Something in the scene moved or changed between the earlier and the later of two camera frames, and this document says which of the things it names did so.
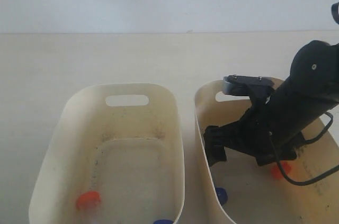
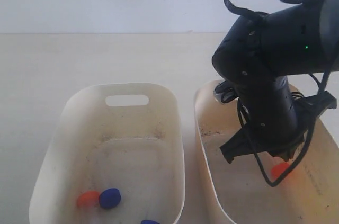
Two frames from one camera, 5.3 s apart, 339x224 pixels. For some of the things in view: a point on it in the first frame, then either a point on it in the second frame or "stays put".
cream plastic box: [122, 141] stays put
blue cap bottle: [163, 221] → [110, 198]
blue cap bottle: [222, 195] → [149, 222]
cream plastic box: [304, 190] stays put
